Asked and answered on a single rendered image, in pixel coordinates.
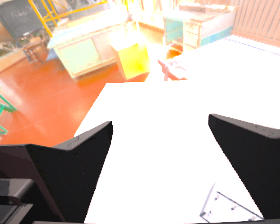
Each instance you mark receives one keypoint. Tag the white dish rack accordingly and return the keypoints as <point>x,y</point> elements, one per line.
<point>219,207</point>

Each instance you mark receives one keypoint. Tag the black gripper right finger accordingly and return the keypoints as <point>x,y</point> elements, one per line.
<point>253,150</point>

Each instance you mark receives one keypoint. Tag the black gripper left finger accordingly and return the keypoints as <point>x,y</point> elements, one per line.
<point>67,173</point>

